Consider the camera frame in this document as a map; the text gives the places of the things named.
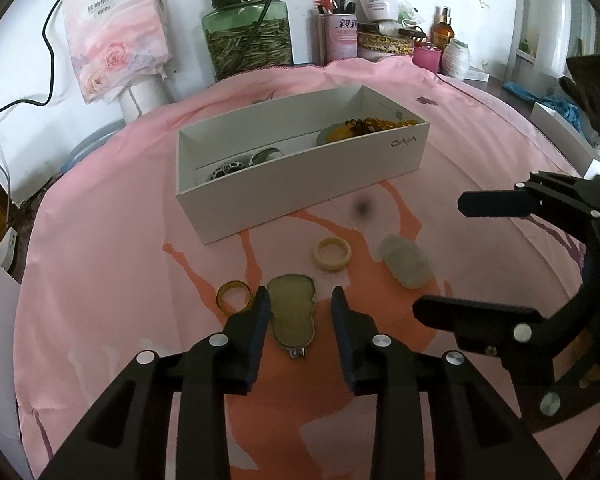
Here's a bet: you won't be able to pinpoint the white cardboard box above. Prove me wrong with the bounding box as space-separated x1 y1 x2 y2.
175 85 432 246

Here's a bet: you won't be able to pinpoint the amber bead bracelet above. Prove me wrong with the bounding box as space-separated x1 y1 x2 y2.
344 116 420 133

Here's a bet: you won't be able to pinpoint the small green jade bangle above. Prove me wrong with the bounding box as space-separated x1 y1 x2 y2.
316 122 361 147

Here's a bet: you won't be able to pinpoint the white cream jar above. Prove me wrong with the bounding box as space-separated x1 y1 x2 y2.
360 0 402 21

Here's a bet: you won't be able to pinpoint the pink printed tablecloth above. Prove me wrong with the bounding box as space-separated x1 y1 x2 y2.
15 55 600 480

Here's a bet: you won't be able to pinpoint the white cylinder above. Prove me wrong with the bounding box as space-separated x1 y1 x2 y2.
119 80 173 123

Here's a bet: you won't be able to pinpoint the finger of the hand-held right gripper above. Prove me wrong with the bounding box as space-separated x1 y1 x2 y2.
457 170 600 233
412 294 587 387

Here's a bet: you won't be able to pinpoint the white power strip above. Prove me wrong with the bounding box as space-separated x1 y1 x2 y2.
0 226 18 270

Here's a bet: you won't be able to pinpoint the floral tissue pack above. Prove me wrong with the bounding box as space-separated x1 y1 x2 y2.
62 0 173 106

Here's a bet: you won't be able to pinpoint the ornate round tin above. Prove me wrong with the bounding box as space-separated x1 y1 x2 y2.
356 22 415 61

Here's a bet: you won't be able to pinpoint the amber ring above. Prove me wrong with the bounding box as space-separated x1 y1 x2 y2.
216 281 254 317

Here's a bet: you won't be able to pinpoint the brown glass bottle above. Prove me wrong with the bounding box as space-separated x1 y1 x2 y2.
431 6 455 50

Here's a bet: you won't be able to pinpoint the white side box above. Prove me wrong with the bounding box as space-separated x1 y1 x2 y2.
530 101 600 178

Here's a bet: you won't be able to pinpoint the green glass jar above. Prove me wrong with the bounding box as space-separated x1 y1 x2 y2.
201 0 294 82

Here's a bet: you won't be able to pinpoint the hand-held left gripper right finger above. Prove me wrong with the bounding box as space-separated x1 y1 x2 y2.
330 286 563 480

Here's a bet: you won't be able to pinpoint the blue cloth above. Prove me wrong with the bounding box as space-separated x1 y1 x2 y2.
502 82 581 131

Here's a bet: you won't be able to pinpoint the pink pen holder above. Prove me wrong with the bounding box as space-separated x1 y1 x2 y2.
317 12 358 67

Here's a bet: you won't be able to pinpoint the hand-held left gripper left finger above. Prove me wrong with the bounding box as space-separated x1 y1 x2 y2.
40 287 272 480

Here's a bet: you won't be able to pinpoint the pink cup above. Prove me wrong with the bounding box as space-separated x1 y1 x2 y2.
412 44 442 73

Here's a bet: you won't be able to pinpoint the gourd-shaped pale jade pendant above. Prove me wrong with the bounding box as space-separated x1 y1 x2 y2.
266 274 317 360

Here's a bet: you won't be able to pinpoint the translucent pale pendant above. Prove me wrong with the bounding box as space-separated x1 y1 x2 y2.
378 234 433 289

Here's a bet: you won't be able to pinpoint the white thread roll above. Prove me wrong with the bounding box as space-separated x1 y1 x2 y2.
440 39 473 80

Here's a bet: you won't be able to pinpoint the cream ring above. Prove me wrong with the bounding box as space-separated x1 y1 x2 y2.
313 238 352 272

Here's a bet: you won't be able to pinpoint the blue plastic basin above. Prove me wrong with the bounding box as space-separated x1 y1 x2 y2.
60 117 131 176

